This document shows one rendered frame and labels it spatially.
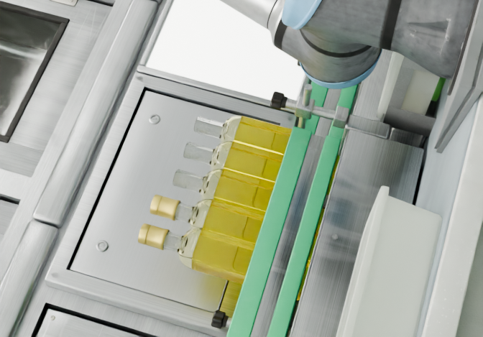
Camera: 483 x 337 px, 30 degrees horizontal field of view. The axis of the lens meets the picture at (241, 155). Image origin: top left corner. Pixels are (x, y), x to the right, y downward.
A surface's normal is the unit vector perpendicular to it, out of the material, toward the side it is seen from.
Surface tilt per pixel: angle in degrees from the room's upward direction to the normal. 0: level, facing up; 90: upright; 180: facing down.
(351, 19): 88
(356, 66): 126
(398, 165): 90
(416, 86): 90
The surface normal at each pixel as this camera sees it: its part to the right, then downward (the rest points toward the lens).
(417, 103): -0.29, 0.83
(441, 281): -0.04, -0.26
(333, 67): -0.18, 0.94
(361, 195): 0.04, -0.50
